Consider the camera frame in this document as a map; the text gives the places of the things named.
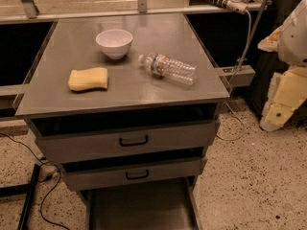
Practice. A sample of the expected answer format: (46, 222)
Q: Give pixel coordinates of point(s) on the black metal floor frame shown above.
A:
(28, 190)

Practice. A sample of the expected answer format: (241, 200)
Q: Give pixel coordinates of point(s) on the grey top drawer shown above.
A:
(85, 137)

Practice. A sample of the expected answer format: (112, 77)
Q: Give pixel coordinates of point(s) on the white ceramic bowl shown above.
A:
(114, 44)

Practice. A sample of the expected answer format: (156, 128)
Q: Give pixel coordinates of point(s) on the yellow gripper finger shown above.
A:
(270, 43)
(287, 92)

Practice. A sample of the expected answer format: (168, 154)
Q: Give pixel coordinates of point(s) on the grey bottom drawer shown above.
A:
(158, 205)

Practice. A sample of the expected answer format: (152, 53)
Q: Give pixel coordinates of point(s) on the grey drawer cabinet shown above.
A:
(72, 46)

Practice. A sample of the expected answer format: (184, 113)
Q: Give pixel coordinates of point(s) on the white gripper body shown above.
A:
(295, 42)

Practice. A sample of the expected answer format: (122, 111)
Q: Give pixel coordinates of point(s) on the yellow sponge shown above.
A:
(81, 80)

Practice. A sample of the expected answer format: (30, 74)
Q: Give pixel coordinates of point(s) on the clear plastic water bottle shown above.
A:
(170, 68)

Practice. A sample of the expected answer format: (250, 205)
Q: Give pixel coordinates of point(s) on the white power strip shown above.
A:
(232, 5)

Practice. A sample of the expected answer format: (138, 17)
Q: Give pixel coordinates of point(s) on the grey metal rail frame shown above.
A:
(121, 10)

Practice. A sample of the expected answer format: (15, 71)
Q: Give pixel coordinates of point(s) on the grey middle drawer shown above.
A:
(125, 170)

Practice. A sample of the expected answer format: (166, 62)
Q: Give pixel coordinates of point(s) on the grey drawer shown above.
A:
(158, 205)
(125, 170)
(85, 137)

